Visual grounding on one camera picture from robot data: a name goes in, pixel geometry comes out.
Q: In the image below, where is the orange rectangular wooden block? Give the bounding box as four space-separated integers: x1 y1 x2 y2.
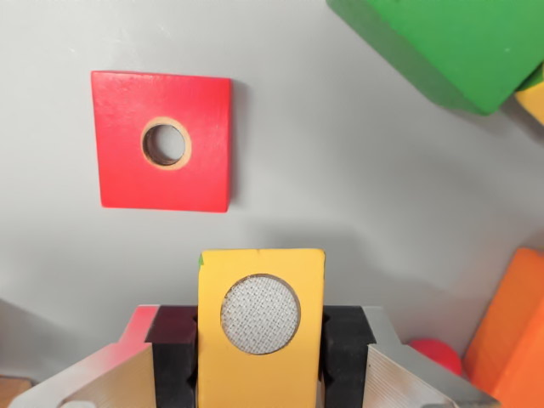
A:
462 246 544 408

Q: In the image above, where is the black-padded silver gripper left finger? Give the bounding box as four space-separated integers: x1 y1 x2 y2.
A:
8 303 201 408

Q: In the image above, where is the red wooden peg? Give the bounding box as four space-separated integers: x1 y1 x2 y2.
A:
409 337 464 377

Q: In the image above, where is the long yellow block with hole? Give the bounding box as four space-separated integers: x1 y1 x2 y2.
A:
196 247 326 408

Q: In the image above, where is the flat red square with hole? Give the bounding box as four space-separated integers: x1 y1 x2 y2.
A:
89 70 234 214

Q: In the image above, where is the black-padded silver gripper right finger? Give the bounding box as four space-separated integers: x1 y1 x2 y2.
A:
319 304 501 408

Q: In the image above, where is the short yellow block with hole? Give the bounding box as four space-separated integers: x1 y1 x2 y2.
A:
513 62 544 127

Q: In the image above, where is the green wooden cube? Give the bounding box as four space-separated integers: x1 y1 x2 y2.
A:
326 0 544 117

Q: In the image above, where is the grey plastic bin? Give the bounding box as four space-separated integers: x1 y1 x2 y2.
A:
0 0 544 408

